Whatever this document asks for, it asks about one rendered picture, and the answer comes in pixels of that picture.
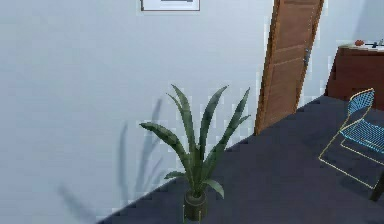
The green potted house plant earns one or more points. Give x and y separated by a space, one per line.
195 156

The small dark object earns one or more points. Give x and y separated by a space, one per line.
374 44

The brown wooden room door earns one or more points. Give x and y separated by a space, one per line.
286 63

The small orange round object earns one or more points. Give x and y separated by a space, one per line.
359 42

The framed wall picture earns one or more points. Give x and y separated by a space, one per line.
170 4

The brown wooden cabinet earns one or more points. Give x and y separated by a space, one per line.
358 76

